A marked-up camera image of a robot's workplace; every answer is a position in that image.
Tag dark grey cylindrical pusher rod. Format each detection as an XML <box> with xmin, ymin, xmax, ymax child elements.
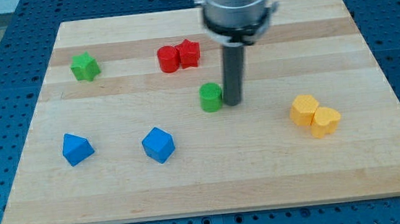
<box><xmin>222</xmin><ymin>46</ymin><xmax>244</xmax><ymax>106</ymax></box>

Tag green cylinder block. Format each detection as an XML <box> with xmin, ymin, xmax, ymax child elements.
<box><xmin>199</xmin><ymin>82</ymin><xmax>223</xmax><ymax>113</ymax></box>

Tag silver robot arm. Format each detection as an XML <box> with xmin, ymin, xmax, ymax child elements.
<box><xmin>195</xmin><ymin>0</ymin><xmax>276</xmax><ymax>106</ymax></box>

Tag red star block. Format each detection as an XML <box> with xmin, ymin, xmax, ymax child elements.
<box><xmin>175</xmin><ymin>39</ymin><xmax>201</xmax><ymax>69</ymax></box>

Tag green star block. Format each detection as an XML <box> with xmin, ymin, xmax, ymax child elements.
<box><xmin>70</xmin><ymin>51</ymin><xmax>101</xmax><ymax>82</ymax></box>

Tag red cylinder block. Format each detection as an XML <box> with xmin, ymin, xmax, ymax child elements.
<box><xmin>156</xmin><ymin>46</ymin><xmax>180</xmax><ymax>73</ymax></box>

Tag yellow hexagon block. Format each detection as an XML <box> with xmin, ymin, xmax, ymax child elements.
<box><xmin>289</xmin><ymin>94</ymin><xmax>320</xmax><ymax>126</ymax></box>

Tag yellow heart block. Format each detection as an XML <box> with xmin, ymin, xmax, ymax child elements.
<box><xmin>310</xmin><ymin>106</ymin><xmax>341</xmax><ymax>139</ymax></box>

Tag blue cube block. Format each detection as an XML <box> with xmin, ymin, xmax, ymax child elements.
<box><xmin>142</xmin><ymin>127</ymin><xmax>176</xmax><ymax>164</ymax></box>

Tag wooden board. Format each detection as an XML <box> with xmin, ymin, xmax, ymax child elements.
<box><xmin>1</xmin><ymin>0</ymin><xmax>400</xmax><ymax>224</ymax></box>

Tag blue triangle block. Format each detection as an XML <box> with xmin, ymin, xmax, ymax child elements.
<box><xmin>62</xmin><ymin>133</ymin><xmax>95</xmax><ymax>167</ymax></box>

